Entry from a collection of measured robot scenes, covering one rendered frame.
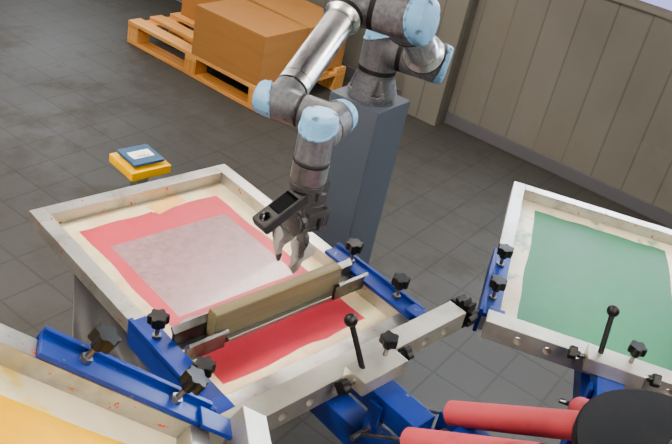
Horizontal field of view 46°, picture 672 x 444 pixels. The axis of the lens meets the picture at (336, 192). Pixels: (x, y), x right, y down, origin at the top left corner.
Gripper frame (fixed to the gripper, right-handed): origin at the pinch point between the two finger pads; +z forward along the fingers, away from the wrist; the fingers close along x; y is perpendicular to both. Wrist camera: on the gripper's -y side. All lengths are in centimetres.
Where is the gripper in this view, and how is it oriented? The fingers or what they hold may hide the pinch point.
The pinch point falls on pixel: (283, 262)
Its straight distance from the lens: 171.7
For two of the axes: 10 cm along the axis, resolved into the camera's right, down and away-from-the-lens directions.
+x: -6.7, -4.7, 5.8
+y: 7.2, -2.1, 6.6
